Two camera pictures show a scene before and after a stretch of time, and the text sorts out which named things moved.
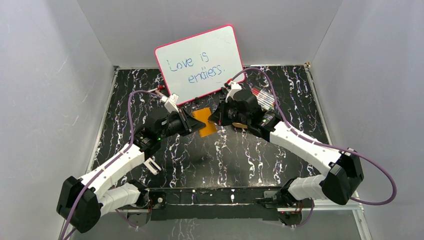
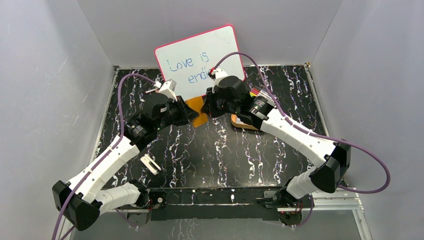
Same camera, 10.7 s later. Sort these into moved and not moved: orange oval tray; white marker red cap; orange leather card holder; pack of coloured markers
Moved: orange leather card holder
Not moved: orange oval tray; white marker red cap; pack of coloured markers
